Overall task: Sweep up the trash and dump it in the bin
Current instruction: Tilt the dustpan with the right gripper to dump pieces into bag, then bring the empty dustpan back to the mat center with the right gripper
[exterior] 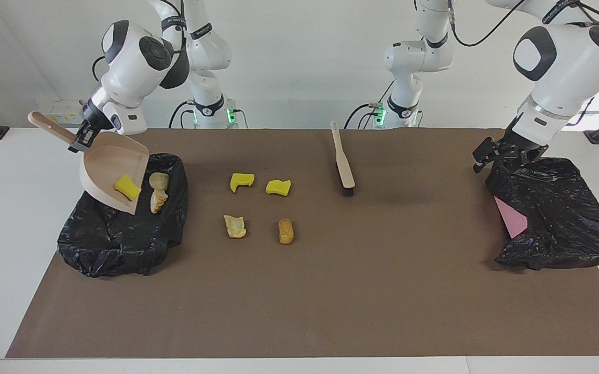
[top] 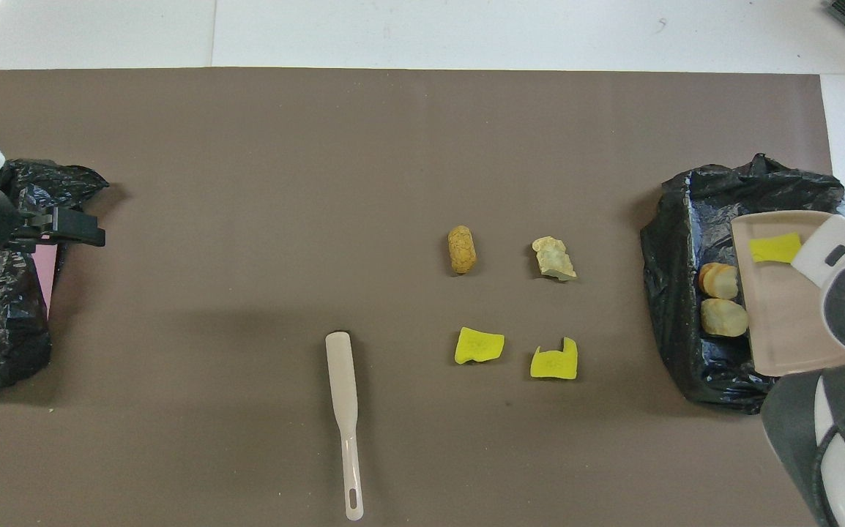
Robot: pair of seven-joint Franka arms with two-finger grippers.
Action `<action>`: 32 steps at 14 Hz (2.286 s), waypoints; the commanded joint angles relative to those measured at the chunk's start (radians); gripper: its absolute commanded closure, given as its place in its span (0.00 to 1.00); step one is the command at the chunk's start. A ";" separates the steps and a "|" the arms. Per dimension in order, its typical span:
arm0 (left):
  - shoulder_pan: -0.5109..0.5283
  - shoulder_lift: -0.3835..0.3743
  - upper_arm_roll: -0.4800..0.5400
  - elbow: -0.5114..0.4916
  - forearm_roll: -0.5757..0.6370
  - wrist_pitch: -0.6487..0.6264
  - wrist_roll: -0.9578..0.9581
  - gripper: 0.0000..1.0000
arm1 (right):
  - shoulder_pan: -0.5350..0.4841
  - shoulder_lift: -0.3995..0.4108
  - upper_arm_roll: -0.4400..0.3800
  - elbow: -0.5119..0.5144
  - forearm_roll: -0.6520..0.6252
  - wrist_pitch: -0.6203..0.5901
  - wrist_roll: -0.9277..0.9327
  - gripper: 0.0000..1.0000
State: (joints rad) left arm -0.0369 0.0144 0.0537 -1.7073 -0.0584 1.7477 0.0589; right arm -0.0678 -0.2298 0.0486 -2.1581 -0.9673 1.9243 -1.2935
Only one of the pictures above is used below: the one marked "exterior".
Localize beige plastic dustpan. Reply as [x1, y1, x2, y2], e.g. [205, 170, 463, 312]
[28, 111, 151, 215]

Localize wedge yellow sponge piece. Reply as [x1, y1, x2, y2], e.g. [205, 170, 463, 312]
[114, 173, 142, 202]

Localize orange striped bread slice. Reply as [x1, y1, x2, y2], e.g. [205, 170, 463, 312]
[149, 189, 169, 214]

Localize beige hand brush black bristles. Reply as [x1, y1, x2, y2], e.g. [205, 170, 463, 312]
[331, 121, 356, 197]

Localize notched yellow sponge piece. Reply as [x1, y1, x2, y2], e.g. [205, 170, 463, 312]
[230, 172, 255, 194]

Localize pale torn bread chunk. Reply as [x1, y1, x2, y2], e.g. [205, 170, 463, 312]
[224, 215, 247, 239]

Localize brown fried roll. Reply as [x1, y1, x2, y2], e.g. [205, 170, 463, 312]
[278, 218, 295, 245]

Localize pink plastic bin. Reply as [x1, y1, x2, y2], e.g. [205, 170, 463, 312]
[494, 196, 528, 239]

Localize black trash bag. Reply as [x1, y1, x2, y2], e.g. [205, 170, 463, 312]
[485, 156, 599, 271]

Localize black bag lined bin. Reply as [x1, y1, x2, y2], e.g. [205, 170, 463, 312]
[57, 151, 189, 277]

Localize brown table mat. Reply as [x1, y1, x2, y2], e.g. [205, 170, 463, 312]
[6, 128, 599, 359]

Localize white wall boxes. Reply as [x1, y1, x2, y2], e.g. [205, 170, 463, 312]
[36, 99, 91, 125]

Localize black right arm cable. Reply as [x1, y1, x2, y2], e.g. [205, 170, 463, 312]
[92, 0, 188, 83]

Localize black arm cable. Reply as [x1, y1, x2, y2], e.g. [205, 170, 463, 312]
[92, 0, 188, 83]
[447, 0, 599, 47]

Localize black right base cable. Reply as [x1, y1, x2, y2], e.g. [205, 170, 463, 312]
[169, 100, 197, 129]

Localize black base cable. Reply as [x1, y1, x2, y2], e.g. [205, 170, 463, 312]
[169, 100, 197, 129]
[345, 103, 383, 129]

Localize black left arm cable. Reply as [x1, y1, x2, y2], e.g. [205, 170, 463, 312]
[447, 0, 599, 47]

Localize black left base cable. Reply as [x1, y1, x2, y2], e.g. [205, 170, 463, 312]
[345, 103, 383, 129]

